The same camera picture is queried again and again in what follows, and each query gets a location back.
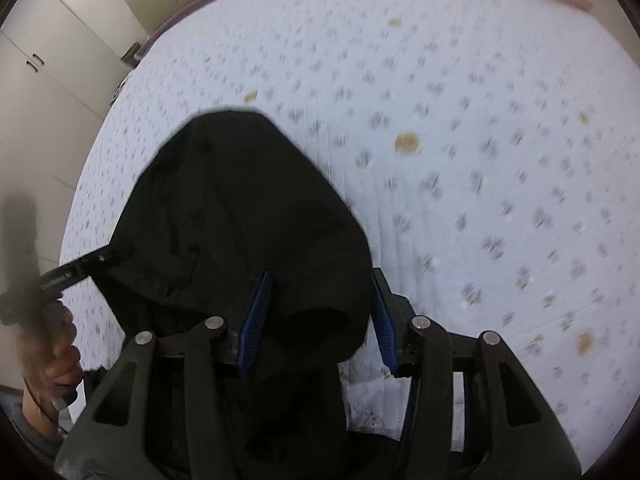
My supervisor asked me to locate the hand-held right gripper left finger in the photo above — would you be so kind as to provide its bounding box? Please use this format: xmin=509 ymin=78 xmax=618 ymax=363
xmin=54 ymin=270 xmax=274 ymax=480

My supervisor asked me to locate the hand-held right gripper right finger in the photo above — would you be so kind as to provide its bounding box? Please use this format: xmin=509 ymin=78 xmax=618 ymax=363
xmin=371 ymin=267 xmax=584 ymax=480

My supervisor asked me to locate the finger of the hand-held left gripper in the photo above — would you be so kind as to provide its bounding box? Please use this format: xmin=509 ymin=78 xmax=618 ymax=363
xmin=35 ymin=242 xmax=122 ymax=294

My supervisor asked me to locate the black garment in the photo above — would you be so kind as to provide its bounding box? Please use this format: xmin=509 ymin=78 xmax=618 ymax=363
xmin=92 ymin=110 xmax=376 ymax=480

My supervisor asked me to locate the person's left forearm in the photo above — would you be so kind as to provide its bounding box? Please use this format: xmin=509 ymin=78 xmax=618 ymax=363
xmin=0 ymin=385 xmax=67 ymax=468

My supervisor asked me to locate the person's left hand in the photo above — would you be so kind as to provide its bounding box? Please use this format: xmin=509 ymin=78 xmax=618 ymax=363
xmin=19 ymin=302 xmax=83 ymax=412

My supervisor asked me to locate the white wardrobe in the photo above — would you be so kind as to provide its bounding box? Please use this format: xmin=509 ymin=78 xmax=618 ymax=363
xmin=0 ymin=0 xmax=151 ymax=391

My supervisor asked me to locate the floral bed sheet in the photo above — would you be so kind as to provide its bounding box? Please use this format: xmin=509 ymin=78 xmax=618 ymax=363
xmin=59 ymin=0 xmax=640 ymax=466

